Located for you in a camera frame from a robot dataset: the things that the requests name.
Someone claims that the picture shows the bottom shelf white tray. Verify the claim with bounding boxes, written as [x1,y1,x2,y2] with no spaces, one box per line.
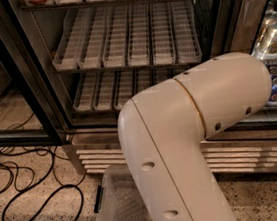
[153,68,170,84]
[93,72,116,112]
[73,73,97,112]
[113,70,134,111]
[135,69,151,94]

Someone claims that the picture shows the closed glass fridge door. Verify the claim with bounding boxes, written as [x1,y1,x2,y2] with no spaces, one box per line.
[194,0,277,142]

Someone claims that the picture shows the black bin handle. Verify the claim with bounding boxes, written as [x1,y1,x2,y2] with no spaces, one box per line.
[93,186,104,214]

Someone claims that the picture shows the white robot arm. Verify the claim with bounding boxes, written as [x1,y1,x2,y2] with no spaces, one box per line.
[117,52,272,221]

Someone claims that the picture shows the clear plastic storage bin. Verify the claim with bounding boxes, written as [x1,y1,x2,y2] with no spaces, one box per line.
[96,164,152,221]

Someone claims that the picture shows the gold beverage can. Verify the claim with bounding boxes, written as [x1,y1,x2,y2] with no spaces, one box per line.
[257,10,277,39]
[257,22,277,61]

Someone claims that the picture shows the stainless steel fridge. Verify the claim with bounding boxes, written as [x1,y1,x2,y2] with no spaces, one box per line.
[6,0,277,174]

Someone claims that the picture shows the open glass fridge door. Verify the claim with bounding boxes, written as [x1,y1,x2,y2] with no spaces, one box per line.
[0,0,66,147]

